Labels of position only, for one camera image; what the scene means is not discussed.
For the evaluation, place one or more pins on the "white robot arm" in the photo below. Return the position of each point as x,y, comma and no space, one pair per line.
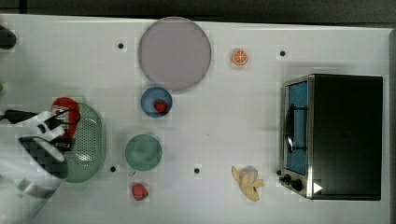
32,167

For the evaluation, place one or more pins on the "grey round plate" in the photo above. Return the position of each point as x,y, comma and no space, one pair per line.
175,53

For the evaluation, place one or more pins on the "strawberry in bowl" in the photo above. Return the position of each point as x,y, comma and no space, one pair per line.
161,107

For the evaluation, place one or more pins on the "red ketchup bottle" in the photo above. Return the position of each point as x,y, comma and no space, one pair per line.
67,110

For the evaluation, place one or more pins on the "strawberry on table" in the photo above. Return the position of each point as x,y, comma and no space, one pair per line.
139,192

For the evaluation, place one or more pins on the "black toaster oven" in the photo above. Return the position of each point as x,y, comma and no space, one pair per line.
332,137

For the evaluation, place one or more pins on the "green oval strainer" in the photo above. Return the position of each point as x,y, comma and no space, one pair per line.
89,150

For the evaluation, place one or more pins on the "green cup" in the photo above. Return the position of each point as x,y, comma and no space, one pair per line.
142,153

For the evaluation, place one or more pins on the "orange slice toy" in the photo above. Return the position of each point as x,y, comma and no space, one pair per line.
239,57

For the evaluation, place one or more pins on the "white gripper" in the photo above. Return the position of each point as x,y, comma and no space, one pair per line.
50,128

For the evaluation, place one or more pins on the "black cylinder upper left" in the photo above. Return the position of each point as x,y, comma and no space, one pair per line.
8,39

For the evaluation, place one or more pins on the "peeled banana toy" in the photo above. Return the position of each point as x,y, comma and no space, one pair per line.
248,181

